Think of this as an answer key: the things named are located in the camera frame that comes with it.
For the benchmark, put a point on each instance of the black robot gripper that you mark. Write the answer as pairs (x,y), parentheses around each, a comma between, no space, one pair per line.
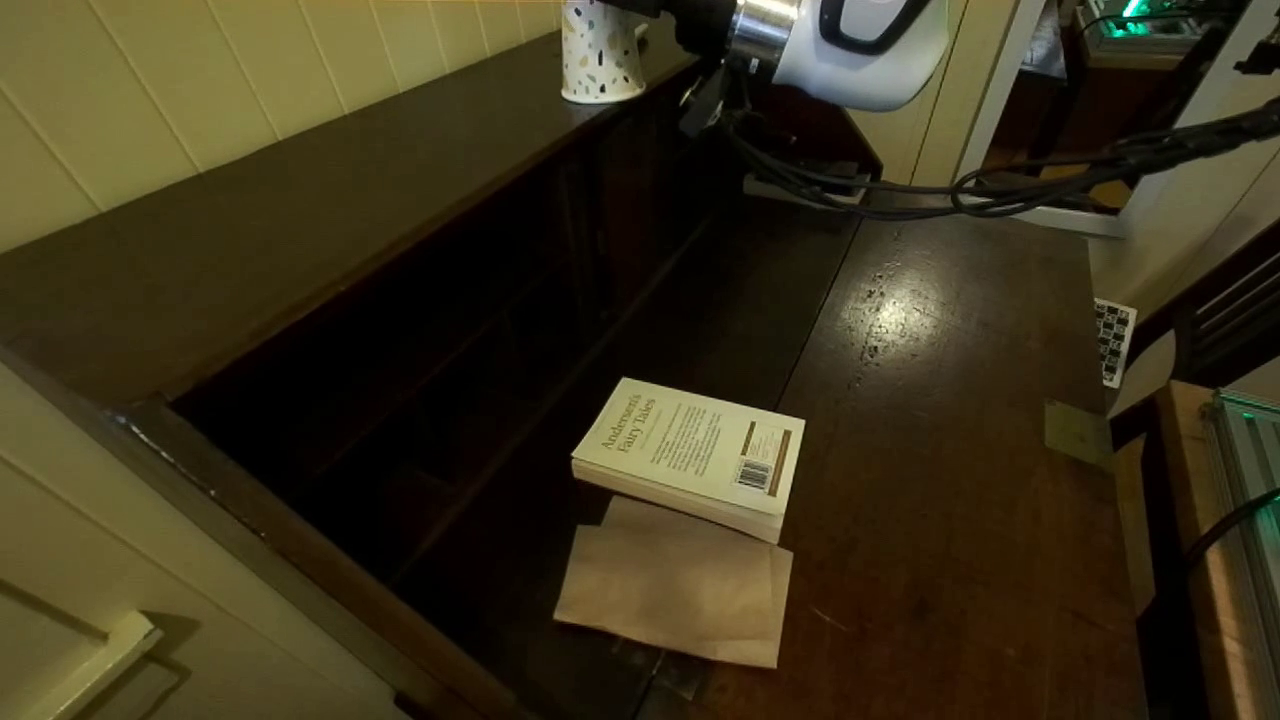
(702,27)

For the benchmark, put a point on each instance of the white dotted paper cup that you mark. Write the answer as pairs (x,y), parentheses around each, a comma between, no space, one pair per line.
(600,55)

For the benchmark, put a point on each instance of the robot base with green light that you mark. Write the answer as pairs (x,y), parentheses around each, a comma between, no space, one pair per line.
(1251,553)

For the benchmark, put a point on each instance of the white paperback book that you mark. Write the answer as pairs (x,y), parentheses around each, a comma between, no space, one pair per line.
(692,455)

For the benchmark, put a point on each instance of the dark wooden secretary desk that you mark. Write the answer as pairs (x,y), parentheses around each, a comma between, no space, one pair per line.
(374,345)

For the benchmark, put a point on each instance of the white perforated vent panel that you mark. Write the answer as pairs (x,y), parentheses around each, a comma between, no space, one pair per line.
(1115,334)

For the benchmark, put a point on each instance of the brown paper envelope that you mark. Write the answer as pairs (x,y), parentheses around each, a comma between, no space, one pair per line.
(672,582)

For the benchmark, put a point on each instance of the small tan sticky note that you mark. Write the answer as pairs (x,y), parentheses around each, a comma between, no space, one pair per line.
(1079,433)

